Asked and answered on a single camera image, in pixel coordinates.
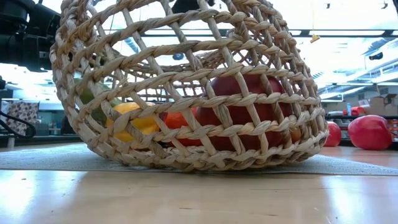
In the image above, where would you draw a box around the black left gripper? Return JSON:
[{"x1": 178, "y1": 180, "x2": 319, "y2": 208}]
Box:
[{"x1": 0, "y1": 32, "x2": 54, "y2": 73}]

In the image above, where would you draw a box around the light green fruit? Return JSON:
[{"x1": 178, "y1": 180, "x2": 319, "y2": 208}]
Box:
[{"x1": 74, "y1": 79, "x2": 124, "y2": 125}]

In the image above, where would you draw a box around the red orange mango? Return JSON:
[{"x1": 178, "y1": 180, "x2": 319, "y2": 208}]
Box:
[{"x1": 160, "y1": 107, "x2": 203, "y2": 147}]

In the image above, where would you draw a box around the yellow bell pepper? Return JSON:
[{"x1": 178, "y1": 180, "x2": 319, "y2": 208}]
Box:
[{"x1": 106, "y1": 101, "x2": 161, "y2": 143}]

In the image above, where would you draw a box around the woven wicker basket with handles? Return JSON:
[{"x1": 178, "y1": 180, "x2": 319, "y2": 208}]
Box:
[{"x1": 49, "y1": 0, "x2": 330, "y2": 173}]

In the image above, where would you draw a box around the large red apple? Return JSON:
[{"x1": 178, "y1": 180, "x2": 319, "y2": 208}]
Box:
[{"x1": 347, "y1": 114, "x2": 394, "y2": 151}]

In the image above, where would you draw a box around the patterned hanging cloth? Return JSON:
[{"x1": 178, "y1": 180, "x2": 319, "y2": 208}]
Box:
[{"x1": 6, "y1": 101, "x2": 40, "y2": 136}]

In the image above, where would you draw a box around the grey woven table mat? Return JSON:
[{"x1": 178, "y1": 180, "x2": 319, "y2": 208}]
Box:
[{"x1": 0, "y1": 142, "x2": 398, "y2": 177}]

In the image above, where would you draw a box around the yellow hanging plug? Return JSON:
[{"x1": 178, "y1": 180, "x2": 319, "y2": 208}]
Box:
[{"x1": 309, "y1": 9, "x2": 321, "y2": 44}]

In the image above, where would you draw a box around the red item on shelf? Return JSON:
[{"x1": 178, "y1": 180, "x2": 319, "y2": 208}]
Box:
[{"x1": 343, "y1": 106, "x2": 367, "y2": 116}]

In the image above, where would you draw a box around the cardboard box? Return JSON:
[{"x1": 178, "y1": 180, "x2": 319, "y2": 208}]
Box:
[{"x1": 368, "y1": 93, "x2": 398, "y2": 116}]

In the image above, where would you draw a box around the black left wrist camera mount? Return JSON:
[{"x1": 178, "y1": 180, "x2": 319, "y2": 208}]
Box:
[{"x1": 26, "y1": 2, "x2": 62, "y2": 35}]

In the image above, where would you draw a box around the black curved cable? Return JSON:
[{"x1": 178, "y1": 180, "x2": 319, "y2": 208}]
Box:
[{"x1": 0, "y1": 110, "x2": 37, "y2": 139}]

